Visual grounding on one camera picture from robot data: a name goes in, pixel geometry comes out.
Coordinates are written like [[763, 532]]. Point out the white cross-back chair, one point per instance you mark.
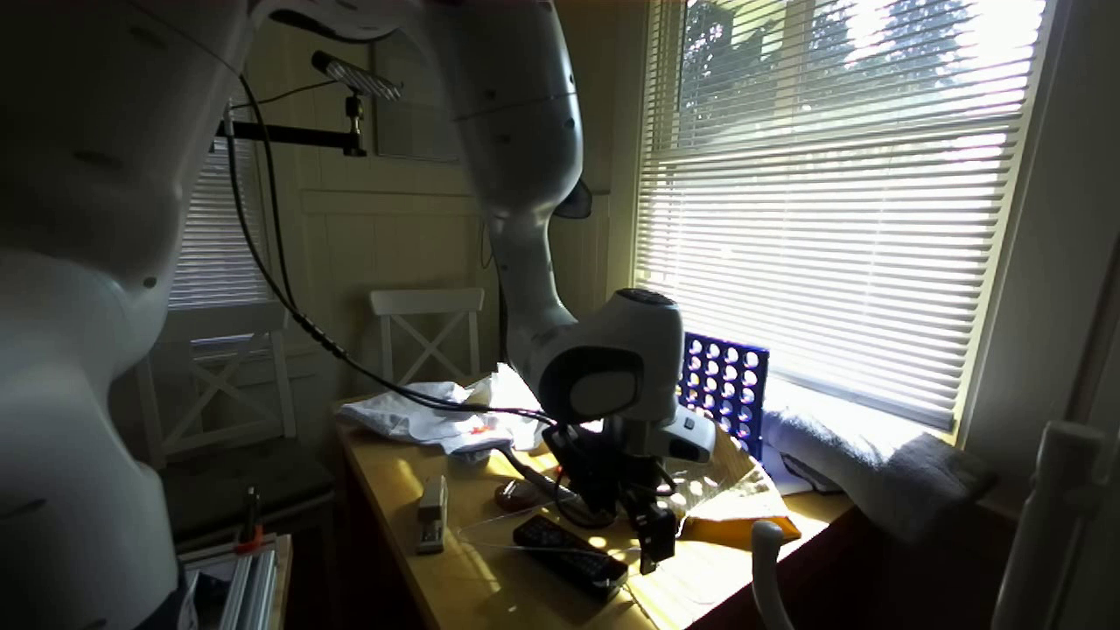
[[216, 386], [423, 303]]

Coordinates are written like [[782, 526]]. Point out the white box stack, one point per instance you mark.
[[239, 581]]

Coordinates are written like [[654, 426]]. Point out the black remote control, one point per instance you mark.
[[565, 554]]

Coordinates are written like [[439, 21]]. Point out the black stereo camera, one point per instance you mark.
[[351, 75]]

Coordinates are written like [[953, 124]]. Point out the blue perforated game grid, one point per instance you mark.
[[728, 380]]

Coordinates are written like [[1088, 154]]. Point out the folded grey towel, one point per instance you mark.
[[862, 461]]

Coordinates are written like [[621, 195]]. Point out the white printed cloth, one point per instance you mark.
[[408, 413]]

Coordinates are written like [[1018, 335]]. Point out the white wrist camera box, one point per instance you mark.
[[691, 434]]

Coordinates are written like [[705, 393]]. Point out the large white window blind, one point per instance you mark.
[[840, 210]]

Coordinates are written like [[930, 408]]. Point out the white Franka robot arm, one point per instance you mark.
[[70, 350]]

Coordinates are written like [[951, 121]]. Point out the black camera boom bar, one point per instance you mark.
[[302, 134]]

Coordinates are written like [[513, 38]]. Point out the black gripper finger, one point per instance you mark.
[[660, 541], [621, 512]]

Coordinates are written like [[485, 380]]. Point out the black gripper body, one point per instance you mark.
[[600, 465]]

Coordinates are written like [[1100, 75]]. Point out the small dark gadget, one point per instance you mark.
[[520, 495]]

